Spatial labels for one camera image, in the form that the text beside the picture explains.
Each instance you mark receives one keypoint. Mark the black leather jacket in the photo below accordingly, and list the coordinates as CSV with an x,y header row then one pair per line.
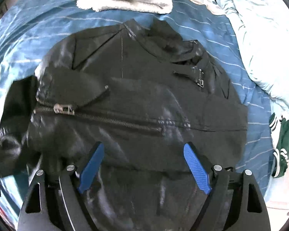
x,y
143,93

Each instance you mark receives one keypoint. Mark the green white striped garment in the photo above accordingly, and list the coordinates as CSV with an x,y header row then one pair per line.
x,y
279,127

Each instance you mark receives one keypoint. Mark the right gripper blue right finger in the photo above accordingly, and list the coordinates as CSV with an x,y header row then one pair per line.
x,y
199,166

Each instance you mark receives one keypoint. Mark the light blue quilt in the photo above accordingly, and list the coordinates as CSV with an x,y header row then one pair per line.
x,y
262,32

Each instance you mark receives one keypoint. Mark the blue patterned bed sheet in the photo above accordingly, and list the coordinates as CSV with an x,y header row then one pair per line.
x,y
41,202

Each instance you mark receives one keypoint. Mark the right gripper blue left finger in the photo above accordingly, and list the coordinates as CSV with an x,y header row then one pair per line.
x,y
89,167

